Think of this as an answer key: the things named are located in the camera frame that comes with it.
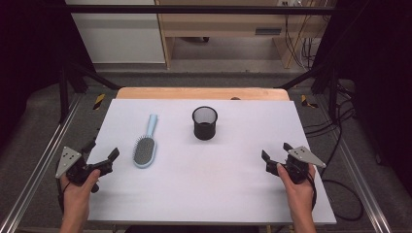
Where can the person's left hand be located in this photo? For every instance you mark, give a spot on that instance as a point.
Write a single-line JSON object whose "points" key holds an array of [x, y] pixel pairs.
{"points": [[76, 195]]}

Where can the black curtain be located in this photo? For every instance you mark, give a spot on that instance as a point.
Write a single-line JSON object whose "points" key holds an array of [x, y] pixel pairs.
{"points": [[379, 64], [29, 48]]}

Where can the wooden table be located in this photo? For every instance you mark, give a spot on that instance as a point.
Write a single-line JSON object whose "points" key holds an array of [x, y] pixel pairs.
{"points": [[200, 93]]}

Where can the white cabinet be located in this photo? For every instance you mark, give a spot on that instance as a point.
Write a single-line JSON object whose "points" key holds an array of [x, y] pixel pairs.
{"points": [[120, 39]]}

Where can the light blue hairbrush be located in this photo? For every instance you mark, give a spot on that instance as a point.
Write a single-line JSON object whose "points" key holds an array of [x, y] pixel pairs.
{"points": [[144, 152]]}

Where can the yellow black tape strip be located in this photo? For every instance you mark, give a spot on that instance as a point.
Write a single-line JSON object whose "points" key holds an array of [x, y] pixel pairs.
{"points": [[306, 101], [99, 101]]}

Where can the aluminium rail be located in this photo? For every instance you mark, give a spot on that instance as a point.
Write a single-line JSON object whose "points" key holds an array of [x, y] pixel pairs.
{"points": [[35, 171], [362, 187]]}

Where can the person's right hand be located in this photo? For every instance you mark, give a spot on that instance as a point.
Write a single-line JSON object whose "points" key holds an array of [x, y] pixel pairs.
{"points": [[299, 195]]}

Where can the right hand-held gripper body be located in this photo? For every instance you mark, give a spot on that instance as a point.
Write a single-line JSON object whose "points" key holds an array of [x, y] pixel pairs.
{"points": [[302, 155]]}

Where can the black mesh pen cup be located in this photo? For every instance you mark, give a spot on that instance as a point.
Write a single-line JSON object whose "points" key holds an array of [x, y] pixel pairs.
{"points": [[204, 131]]}

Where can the wooden desk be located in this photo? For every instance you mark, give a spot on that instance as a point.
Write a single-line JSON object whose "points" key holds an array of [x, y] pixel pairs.
{"points": [[223, 24]]}

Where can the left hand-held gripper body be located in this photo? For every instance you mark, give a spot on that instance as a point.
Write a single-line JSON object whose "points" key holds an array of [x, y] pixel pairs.
{"points": [[68, 160]]}

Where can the black metal frame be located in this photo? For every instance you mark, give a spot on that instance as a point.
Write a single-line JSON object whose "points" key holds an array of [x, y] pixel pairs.
{"points": [[194, 9]]}

